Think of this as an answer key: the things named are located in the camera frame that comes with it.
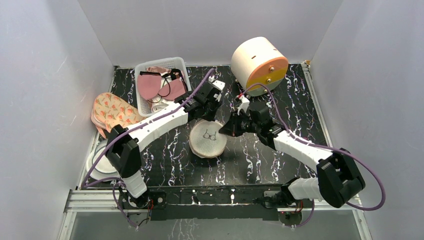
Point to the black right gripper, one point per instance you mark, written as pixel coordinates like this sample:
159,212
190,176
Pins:
233,125

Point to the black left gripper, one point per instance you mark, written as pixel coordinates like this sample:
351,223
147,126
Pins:
210,117

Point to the white mesh laundry bag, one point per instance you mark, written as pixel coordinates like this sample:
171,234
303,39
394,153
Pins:
205,141

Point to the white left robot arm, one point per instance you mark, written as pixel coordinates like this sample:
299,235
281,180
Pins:
124,149

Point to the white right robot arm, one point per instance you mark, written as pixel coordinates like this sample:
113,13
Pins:
337,179

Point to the pink bra in basket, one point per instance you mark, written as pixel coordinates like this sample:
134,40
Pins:
159,82

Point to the white plastic basket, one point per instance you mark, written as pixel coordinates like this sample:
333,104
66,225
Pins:
148,108

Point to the cream orange cylindrical machine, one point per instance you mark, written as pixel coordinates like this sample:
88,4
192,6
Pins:
258,61

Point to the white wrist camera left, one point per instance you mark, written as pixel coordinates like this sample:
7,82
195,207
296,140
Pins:
217,84

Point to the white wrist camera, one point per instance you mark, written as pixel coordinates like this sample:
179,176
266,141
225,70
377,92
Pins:
217,84
241,104

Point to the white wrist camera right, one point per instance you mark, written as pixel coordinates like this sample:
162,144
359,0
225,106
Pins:
241,104

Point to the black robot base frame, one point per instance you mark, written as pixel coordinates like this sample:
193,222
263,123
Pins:
258,201

